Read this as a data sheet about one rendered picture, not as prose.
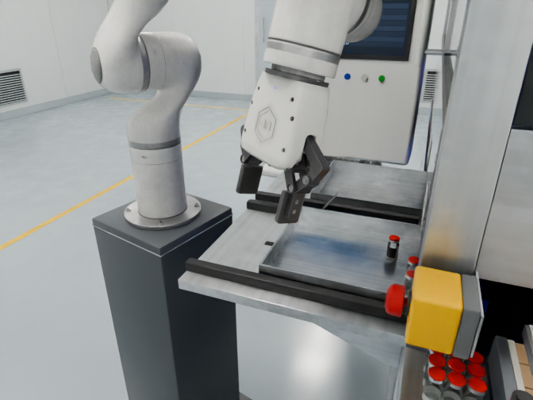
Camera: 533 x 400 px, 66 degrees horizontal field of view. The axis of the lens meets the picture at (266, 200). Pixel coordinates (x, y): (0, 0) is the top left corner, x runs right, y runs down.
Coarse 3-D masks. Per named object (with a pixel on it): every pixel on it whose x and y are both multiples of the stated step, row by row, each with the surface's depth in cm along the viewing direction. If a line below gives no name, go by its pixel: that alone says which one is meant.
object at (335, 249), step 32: (288, 224) 87; (320, 224) 94; (352, 224) 92; (384, 224) 89; (288, 256) 81; (320, 256) 81; (352, 256) 81; (384, 256) 81; (416, 256) 81; (352, 288) 68; (384, 288) 72
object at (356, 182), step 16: (336, 160) 123; (336, 176) 120; (352, 176) 120; (368, 176) 120; (384, 176) 120; (400, 176) 118; (416, 176) 116; (320, 192) 110; (336, 192) 110; (352, 192) 110; (368, 192) 110; (384, 192) 110; (400, 192) 110; (416, 192) 110; (384, 208) 96; (400, 208) 95; (416, 208) 94
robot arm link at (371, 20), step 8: (376, 0) 47; (368, 8) 46; (376, 8) 48; (368, 16) 47; (376, 16) 49; (360, 24) 47; (368, 24) 48; (376, 24) 50; (352, 32) 48; (360, 32) 49; (368, 32) 50; (352, 40) 51
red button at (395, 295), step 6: (390, 288) 51; (396, 288) 51; (402, 288) 51; (390, 294) 50; (396, 294) 50; (402, 294) 50; (390, 300) 50; (396, 300) 50; (402, 300) 50; (390, 306) 50; (396, 306) 50; (402, 306) 50; (390, 312) 51; (396, 312) 50
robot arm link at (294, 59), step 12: (276, 48) 43; (288, 48) 42; (300, 48) 42; (312, 48) 42; (264, 60) 45; (276, 60) 43; (288, 60) 43; (300, 60) 42; (312, 60) 42; (324, 60) 43; (336, 60) 44; (288, 72) 44; (300, 72) 44; (312, 72) 43; (324, 72) 44
